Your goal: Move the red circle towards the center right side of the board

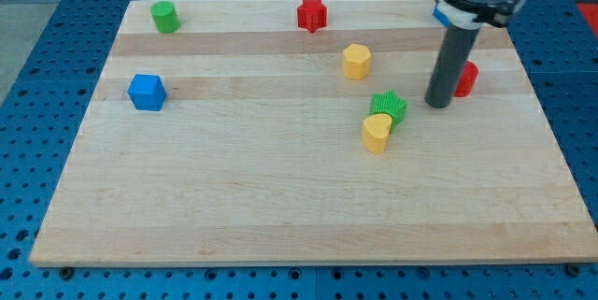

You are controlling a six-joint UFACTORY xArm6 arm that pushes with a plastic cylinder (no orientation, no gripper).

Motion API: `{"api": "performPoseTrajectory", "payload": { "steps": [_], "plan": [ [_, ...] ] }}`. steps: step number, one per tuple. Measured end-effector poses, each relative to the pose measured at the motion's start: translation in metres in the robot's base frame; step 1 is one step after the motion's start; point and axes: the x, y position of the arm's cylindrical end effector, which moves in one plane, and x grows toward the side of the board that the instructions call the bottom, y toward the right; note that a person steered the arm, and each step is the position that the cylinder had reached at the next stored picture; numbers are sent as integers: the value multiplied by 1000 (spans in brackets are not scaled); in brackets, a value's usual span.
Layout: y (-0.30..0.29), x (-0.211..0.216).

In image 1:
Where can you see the red cylinder block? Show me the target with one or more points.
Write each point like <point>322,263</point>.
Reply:
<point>467,81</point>

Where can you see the wooden board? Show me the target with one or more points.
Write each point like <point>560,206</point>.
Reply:
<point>256,157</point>

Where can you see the yellow heart block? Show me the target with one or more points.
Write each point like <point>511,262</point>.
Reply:
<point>376,129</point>

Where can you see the yellow hexagon block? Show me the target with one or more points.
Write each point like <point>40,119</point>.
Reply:
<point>356,61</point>

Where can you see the green star block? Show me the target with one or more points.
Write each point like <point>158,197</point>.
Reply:
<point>391,104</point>

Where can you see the red star block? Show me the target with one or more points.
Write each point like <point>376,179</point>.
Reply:
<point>312,15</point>

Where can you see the blue cube block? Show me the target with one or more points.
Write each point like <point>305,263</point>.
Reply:
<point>147,92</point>

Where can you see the green cylinder block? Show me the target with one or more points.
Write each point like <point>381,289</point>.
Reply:
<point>165,17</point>

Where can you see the grey pusher rod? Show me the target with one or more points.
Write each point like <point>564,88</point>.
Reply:
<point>449,65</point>

